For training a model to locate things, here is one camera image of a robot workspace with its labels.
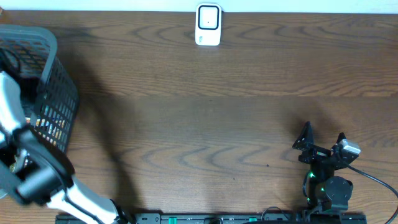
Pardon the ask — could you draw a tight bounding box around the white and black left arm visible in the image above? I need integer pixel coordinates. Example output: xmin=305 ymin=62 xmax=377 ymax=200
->
xmin=1 ymin=72 xmax=135 ymax=223

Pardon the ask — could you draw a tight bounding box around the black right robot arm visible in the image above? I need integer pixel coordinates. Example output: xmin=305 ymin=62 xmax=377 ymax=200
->
xmin=292 ymin=121 xmax=360 ymax=213

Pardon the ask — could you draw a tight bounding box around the white barcode scanner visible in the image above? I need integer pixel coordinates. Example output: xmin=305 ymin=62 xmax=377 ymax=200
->
xmin=195 ymin=3 xmax=222 ymax=46

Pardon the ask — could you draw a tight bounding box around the grey plastic mesh basket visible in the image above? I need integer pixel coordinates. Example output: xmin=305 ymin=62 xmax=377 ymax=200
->
xmin=1 ymin=24 xmax=79 ymax=152

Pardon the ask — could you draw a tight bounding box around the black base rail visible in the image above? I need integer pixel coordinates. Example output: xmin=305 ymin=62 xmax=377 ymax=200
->
xmin=55 ymin=213 xmax=368 ymax=224

